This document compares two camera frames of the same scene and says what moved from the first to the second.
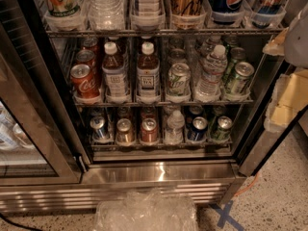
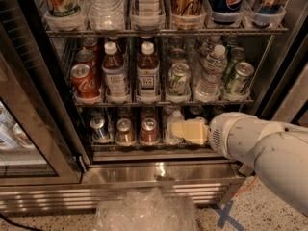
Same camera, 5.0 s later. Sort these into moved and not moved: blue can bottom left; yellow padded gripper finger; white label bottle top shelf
Moved: yellow padded gripper finger
Not moved: white label bottle top shelf; blue can bottom left
